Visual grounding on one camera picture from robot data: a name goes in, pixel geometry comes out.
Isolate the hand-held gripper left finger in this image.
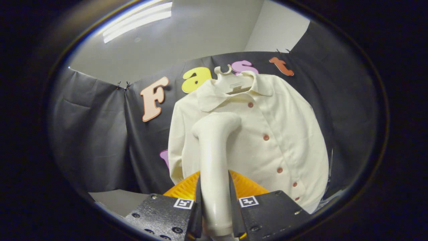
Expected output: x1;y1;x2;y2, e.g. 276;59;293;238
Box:
124;171;203;241

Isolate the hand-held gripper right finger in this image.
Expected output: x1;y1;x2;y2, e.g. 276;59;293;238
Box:
228;170;311;241

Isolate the white garment steamer head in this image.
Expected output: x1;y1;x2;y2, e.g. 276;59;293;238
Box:
192;112;242;238

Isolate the cream button shirt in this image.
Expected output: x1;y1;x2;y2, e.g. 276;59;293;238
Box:
168;71;330;214

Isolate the grey top white cabinet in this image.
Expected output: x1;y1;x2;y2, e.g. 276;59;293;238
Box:
89;190;149;218

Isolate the black backdrop cloth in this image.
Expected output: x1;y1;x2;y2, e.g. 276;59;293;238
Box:
48;20;380;201

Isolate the white plastic hanger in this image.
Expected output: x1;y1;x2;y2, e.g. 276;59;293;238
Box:
214;65;254;94

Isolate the ceiling light panel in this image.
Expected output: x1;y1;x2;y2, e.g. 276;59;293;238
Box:
102;2;173;44

